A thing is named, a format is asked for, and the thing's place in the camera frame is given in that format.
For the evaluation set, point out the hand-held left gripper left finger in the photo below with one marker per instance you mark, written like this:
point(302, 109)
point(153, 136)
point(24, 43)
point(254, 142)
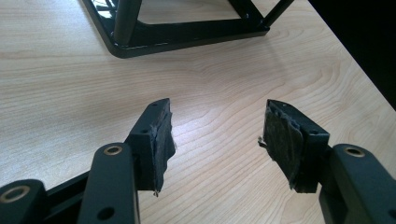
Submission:
point(149, 149)

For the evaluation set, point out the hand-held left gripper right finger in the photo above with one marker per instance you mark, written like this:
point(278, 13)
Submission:
point(299, 146)

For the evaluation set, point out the red and black shoe rack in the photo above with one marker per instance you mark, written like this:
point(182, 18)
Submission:
point(186, 39)

